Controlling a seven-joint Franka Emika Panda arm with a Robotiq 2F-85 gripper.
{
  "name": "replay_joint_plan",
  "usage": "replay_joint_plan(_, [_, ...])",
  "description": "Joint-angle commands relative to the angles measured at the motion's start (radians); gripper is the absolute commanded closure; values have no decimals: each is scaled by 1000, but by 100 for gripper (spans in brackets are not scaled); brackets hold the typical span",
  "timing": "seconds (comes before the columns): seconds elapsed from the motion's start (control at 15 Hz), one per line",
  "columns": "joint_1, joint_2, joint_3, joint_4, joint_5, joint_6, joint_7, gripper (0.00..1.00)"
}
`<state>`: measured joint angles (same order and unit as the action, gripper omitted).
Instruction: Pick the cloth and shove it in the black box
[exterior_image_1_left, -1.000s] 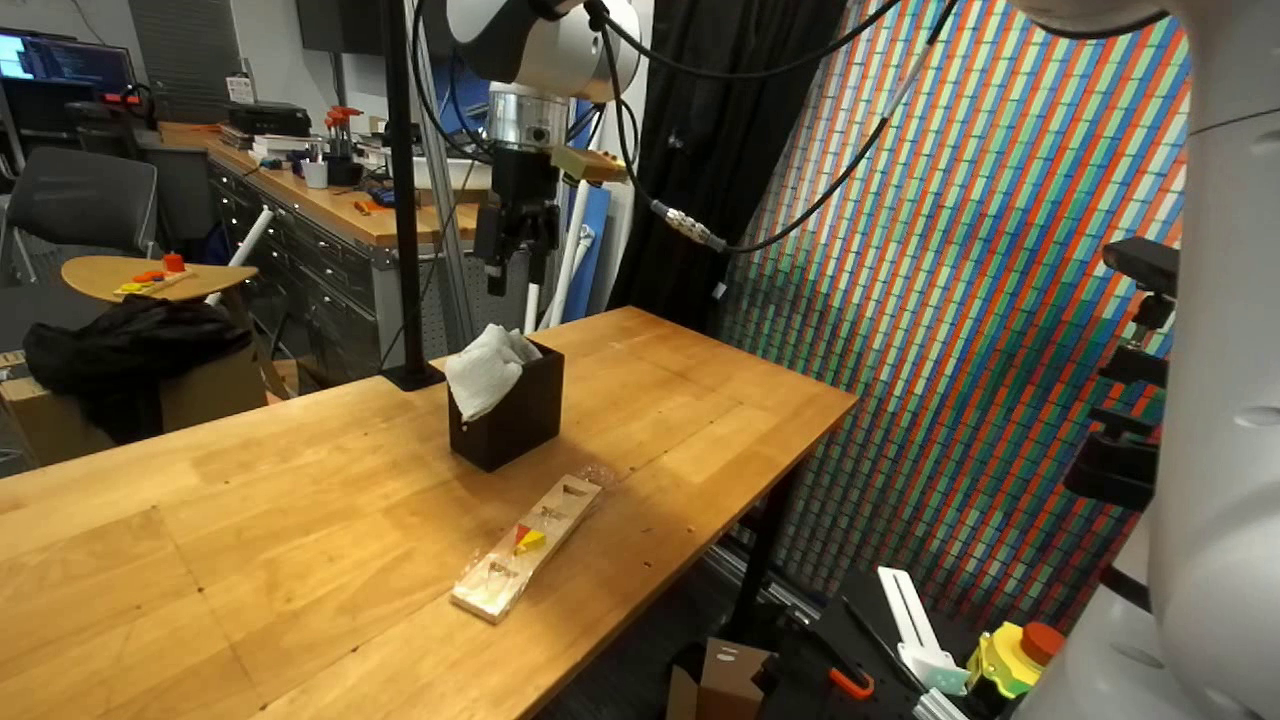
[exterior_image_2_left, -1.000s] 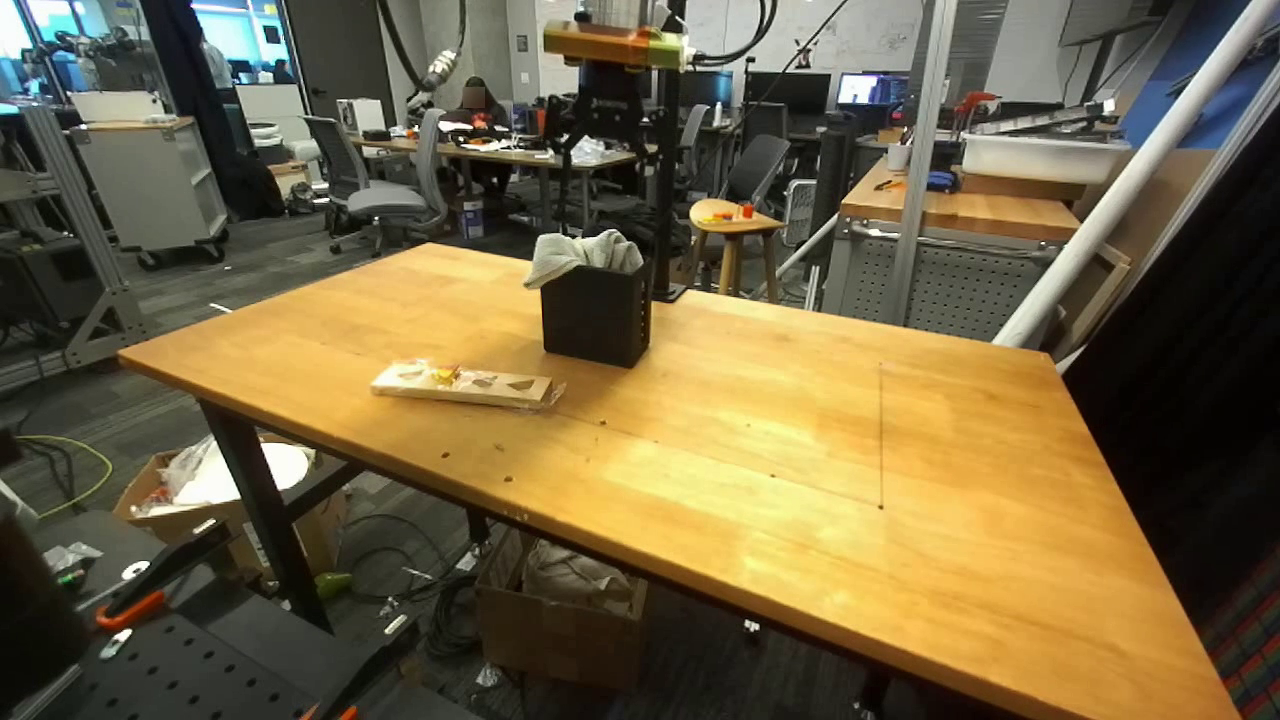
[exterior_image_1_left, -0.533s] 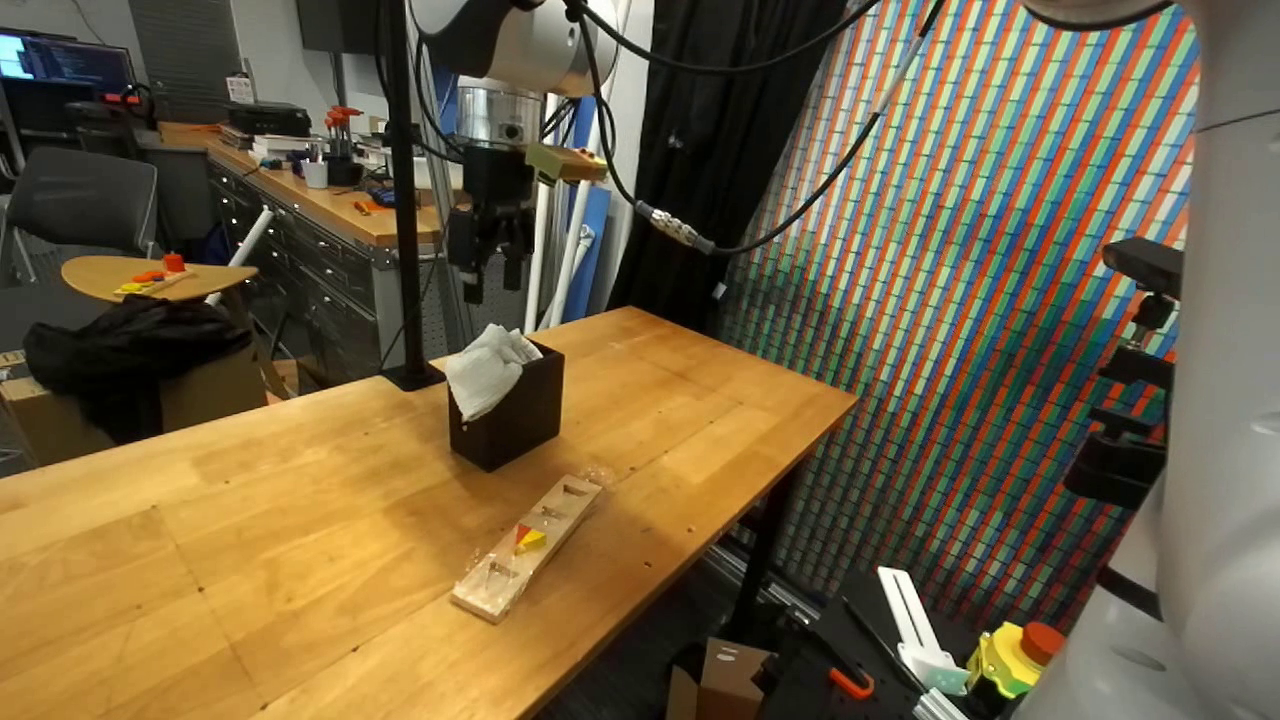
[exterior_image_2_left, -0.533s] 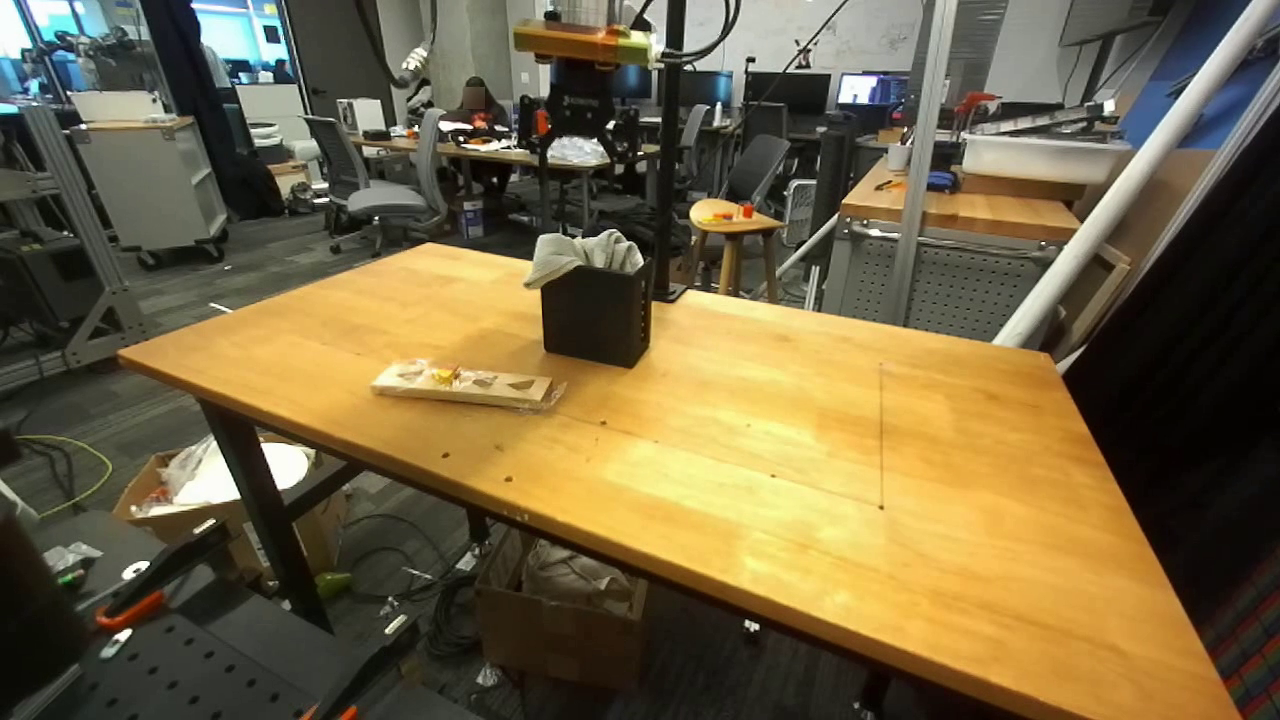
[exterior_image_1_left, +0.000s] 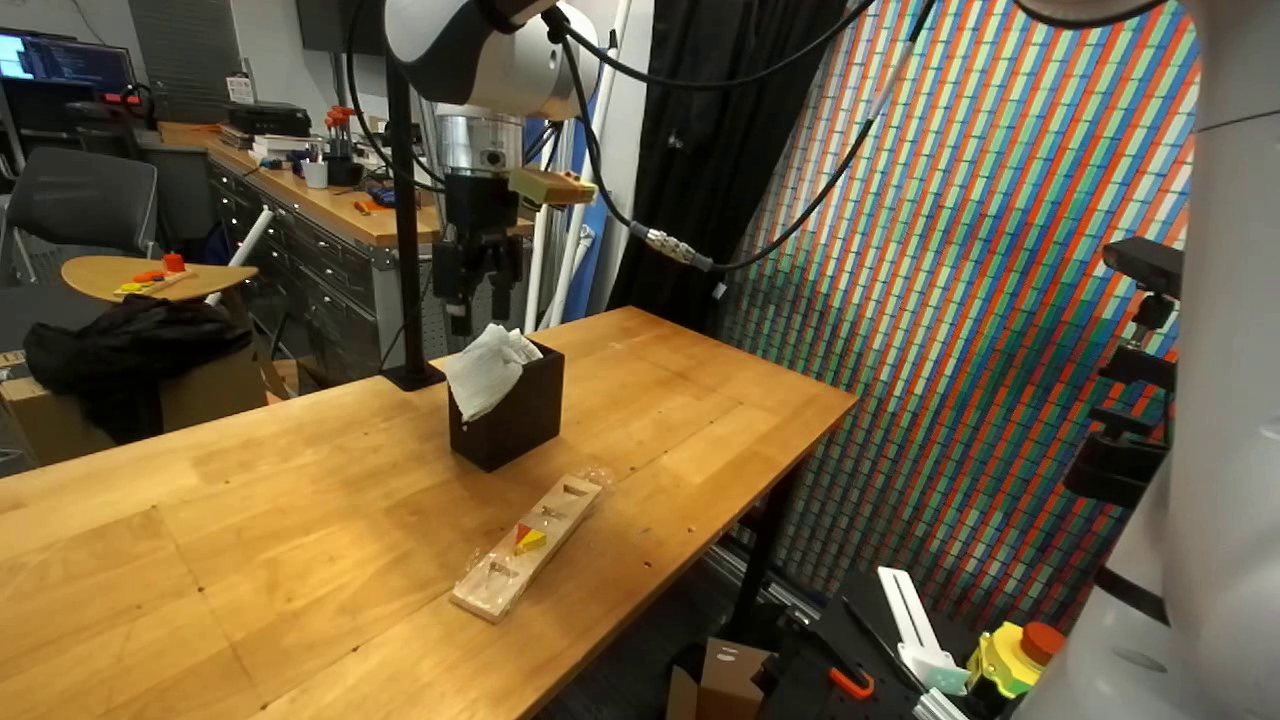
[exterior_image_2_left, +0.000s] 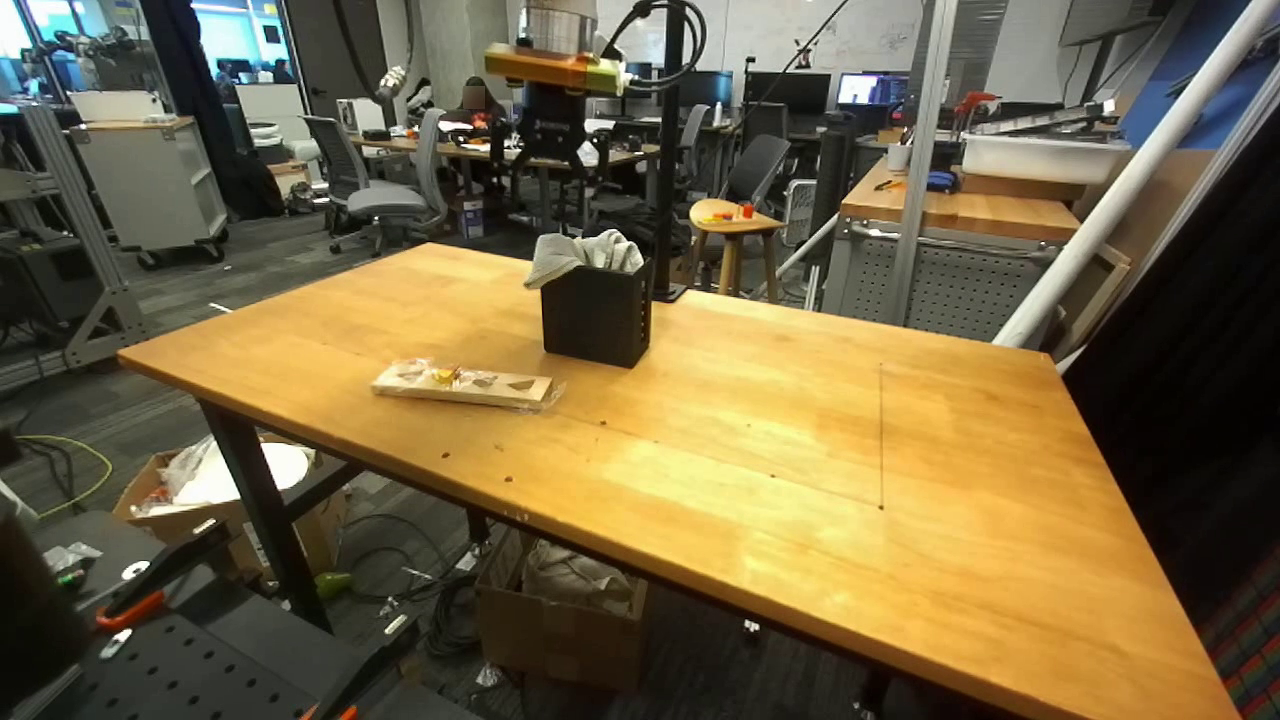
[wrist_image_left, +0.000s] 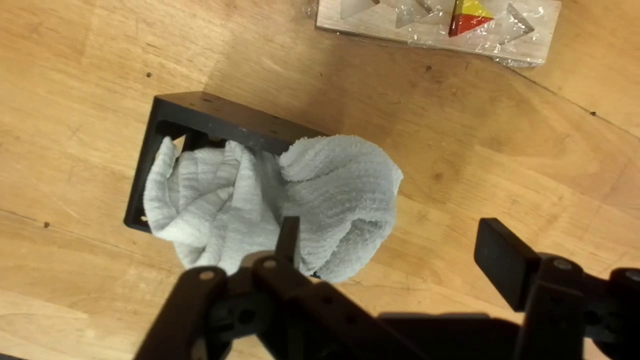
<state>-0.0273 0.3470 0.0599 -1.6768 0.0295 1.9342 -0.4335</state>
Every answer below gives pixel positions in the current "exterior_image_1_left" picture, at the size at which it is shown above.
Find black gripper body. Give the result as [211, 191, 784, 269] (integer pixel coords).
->
[431, 171, 528, 280]

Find white terry cloth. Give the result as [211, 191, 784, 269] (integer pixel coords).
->
[435, 319, 547, 424]

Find black perforated box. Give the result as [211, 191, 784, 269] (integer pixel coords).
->
[446, 334, 570, 476]

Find brown cardboard box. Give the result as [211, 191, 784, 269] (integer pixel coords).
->
[158, 348, 292, 433]
[661, 635, 784, 720]

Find white pole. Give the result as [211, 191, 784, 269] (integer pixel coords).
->
[521, 0, 634, 334]

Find black vertical pole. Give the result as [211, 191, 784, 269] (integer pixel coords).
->
[382, 55, 451, 397]

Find blue panel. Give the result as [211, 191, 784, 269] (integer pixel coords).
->
[554, 115, 620, 322]

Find wooden workbench with drawers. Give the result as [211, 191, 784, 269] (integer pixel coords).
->
[152, 118, 537, 385]

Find red flowers in pot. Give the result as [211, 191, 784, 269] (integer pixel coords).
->
[322, 101, 368, 191]

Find black case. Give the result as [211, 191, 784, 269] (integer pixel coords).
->
[225, 101, 313, 136]

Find black curtain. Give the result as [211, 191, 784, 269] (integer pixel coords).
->
[614, 0, 872, 334]

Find wooden shape puzzle board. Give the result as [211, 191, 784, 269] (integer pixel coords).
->
[447, 470, 608, 628]

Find round wooden stool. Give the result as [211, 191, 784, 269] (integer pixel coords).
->
[58, 253, 260, 309]

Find black bag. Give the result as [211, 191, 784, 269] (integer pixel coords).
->
[21, 293, 258, 443]

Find black metal table leg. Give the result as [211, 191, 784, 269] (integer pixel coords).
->
[725, 464, 804, 642]

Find grey office chair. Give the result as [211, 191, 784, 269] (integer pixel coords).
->
[0, 138, 164, 293]

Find lit computer monitor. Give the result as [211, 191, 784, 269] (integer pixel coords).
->
[0, 28, 137, 95]

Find colourful striped backdrop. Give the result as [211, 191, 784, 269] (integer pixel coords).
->
[718, 0, 1206, 642]

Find yellow red emergency stop button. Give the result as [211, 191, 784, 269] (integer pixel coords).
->
[966, 614, 1074, 705]

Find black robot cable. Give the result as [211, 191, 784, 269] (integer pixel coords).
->
[537, 0, 936, 280]

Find orange handled tool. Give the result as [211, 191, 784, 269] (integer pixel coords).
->
[823, 659, 881, 705]

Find white metal bracket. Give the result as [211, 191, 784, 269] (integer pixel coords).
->
[872, 564, 973, 720]

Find black camera on stand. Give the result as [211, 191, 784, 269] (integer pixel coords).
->
[1066, 235, 1187, 512]

